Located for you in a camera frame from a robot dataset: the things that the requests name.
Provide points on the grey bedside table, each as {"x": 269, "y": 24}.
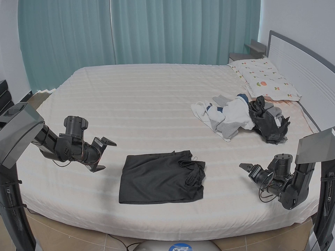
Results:
{"x": 243, "y": 55}

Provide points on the white printed pillow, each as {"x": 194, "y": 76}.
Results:
{"x": 264, "y": 80}

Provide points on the bed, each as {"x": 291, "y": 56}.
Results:
{"x": 144, "y": 108}

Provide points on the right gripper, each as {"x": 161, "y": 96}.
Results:
{"x": 257, "y": 172}

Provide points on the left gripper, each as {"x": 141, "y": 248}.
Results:
{"x": 93, "y": 153}

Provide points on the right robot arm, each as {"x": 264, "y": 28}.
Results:
{"x": 301, "y": 176}

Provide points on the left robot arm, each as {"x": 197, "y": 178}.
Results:
{"x": 52, "y": 145}

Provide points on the black lace garment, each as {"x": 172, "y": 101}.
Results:
{"x": 267, "y": 121}

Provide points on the blue-green curtain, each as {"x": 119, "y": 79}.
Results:
{"x": 65, "y": 35}
{"x": 183, "y": 22}

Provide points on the white grey knit sweater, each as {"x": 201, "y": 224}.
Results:
{"x": 235, "y": 114}

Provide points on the black T-shirt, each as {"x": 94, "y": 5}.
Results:
{"x": 157, "y": 179}

